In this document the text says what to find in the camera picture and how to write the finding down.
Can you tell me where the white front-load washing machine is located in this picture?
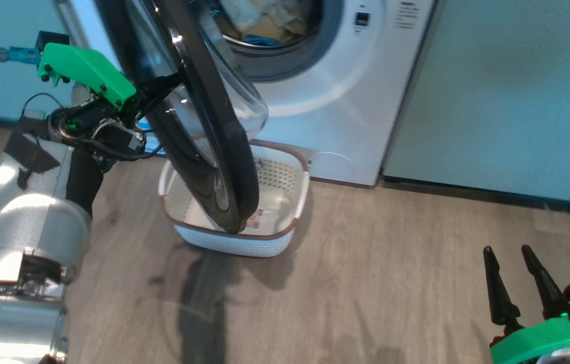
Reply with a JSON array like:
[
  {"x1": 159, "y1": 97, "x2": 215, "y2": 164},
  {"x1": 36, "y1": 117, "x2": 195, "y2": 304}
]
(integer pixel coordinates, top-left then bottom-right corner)
[{"x1": 55, "y1": 0, "x2": 440, "y2": 188}]

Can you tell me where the blue energy label sticker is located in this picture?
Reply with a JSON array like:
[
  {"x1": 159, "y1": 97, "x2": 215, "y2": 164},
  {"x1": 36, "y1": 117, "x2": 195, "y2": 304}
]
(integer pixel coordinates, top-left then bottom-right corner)
[{"x1": 137, "y1": 129, "x2": 164, "y2": 155}]

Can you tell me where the cream laundry basket brown rim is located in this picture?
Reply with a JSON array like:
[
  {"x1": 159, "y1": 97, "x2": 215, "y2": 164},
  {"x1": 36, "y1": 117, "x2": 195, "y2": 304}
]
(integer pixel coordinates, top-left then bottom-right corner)
[{"x1": 159, "y1": 141, "x2": 312, "y2": 258}]

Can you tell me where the blue garment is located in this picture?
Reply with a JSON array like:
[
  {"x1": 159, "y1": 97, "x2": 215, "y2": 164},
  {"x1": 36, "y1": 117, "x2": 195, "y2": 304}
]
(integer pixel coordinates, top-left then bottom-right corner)
[{"x1": 243, "y1": 33, "x2": 286, "y2": 48}]

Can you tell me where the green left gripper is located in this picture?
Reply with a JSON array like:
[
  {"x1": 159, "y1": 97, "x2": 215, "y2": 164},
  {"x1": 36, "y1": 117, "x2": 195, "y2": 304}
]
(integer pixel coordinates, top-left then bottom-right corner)
[{"x1": 37, "y1": 43, "x2": 184, "y2": 157}]

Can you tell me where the dark round washing machine door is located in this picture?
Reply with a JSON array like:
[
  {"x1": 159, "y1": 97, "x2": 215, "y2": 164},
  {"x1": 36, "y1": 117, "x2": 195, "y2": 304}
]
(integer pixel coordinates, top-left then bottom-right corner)
[{"x1": 94, "y1": 0, "x2": 269, "y2": 235}]

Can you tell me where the round white filter cover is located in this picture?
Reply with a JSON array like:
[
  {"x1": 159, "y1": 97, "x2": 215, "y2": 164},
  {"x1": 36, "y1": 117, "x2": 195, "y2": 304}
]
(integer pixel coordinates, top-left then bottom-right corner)
[{"x1": 313, "y1": 151, "x2": 355, "y2": 175}]

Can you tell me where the pale green cabinet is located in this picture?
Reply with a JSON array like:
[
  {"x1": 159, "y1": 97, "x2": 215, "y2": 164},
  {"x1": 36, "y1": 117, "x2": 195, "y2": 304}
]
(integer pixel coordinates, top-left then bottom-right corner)
[
  {"x1": 382, "y1": 0, "x2": 570, "y2": 208},
  {"x1": 0, "y1": 0, "x2": 76, "y2": 122}
]

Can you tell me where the teal cable connector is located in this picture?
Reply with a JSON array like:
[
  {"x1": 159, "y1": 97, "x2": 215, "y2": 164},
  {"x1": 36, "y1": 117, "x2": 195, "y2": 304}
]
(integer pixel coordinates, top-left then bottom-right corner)
[{"x1": 0, "y1": 47, "x2": 41, "y2": 65}]

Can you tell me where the white cloth blue print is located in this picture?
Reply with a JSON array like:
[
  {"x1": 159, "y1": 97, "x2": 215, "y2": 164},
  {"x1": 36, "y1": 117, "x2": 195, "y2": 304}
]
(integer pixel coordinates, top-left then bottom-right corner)
[{"x1": 222, "y1": 0, "x2": 291, "y2": 28}]

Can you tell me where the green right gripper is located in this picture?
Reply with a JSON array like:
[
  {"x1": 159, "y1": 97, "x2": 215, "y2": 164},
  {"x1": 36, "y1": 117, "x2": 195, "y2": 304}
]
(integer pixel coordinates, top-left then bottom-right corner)
[{"x1": 483, "y1": 245, "x2": 570, "y2": 364}]

